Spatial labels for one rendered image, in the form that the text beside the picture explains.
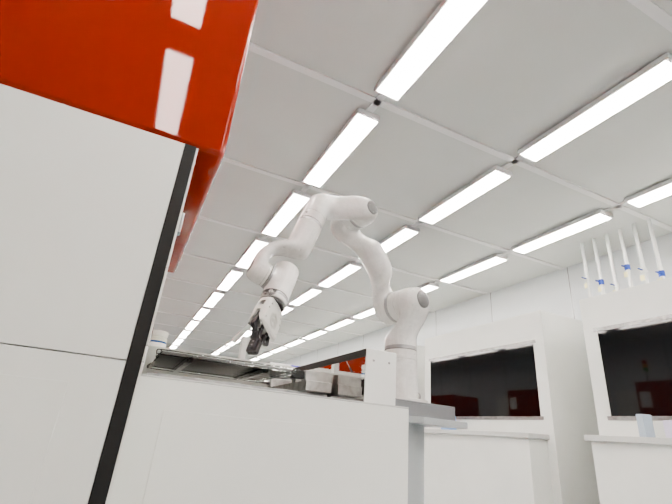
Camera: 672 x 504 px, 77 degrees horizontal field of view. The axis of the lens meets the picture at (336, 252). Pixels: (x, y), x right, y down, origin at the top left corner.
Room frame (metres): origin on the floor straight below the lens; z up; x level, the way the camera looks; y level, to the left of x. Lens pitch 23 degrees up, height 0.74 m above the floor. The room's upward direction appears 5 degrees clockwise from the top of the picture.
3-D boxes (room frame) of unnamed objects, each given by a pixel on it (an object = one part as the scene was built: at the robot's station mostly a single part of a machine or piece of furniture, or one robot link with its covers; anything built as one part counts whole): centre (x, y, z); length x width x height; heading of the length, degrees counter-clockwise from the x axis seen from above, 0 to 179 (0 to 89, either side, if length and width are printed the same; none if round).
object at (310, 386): (1.43, 0.09, 0.87); 0.36 x 0.08 x 0.03; 24
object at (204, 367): (1.31, 0.32, 0.90); 0.34 x 0.34 x 0.01; 24
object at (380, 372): (1.40, -0.03, 0.89); 0.55 x 0.09 x 0.14; 24
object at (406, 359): (1.60, -0.28, 0.96); 0.19 x 0.19 x 0.18
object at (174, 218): (1.04, 0.45, 1.02); 0.81 x 0.03 x 0.40; 24
